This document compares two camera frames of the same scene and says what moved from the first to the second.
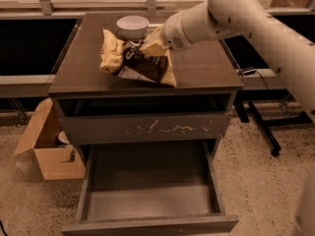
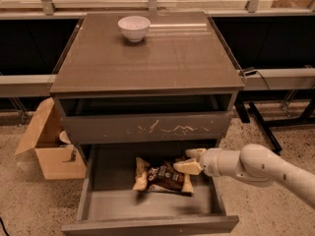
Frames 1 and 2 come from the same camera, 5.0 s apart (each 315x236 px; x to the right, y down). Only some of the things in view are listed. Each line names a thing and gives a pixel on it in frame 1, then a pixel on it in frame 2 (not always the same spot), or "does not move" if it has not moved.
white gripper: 172,31 -> 210,161
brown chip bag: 148,60 -> 161,176
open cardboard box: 55,159 does not move
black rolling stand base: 244,102 does not move
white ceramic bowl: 132,27 does not move
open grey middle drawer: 151,188 does not move
